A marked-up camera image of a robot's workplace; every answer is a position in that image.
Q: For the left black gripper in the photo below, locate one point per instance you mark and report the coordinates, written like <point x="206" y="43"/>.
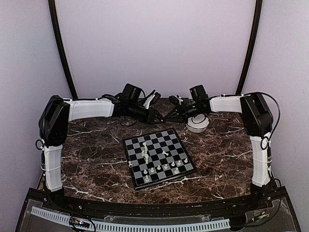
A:
<point x="151" y="117"/>

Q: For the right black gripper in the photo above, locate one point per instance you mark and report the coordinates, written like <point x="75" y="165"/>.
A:
<point x="180" y="112"/>

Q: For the white chess king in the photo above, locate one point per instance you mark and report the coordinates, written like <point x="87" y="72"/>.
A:
<point x="145" y="146"/>

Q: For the white chess queen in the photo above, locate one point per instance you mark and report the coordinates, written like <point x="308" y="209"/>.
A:
<point x="146" y="159"/>

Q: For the black and white chessboard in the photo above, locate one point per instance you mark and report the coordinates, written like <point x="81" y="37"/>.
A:
<point x="165" y="140"/>

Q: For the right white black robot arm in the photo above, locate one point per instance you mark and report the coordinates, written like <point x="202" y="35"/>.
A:
<point x="254" y="112"/>

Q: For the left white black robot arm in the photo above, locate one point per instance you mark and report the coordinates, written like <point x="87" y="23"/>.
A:
<point x="59" y="111"/>

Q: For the white scalloped bowl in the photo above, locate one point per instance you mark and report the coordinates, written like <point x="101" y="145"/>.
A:
<point x="198" y="124"/>

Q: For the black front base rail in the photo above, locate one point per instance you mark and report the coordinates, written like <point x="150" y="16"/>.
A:
<point x="276" y="200"/>

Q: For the white slotted cable duct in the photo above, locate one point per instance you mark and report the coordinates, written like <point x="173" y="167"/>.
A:
<point x="128" y="224"/>

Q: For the right black frame post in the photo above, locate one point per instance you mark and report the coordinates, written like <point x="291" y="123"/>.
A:
<point x="251" y="45"/>

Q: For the black frame post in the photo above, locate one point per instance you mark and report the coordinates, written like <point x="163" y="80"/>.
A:
<point x="61" y="48"/>
<point x="251" y="45"/>

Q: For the left black frame post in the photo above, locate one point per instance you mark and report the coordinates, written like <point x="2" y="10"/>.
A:
<point x="61" y="48"/>

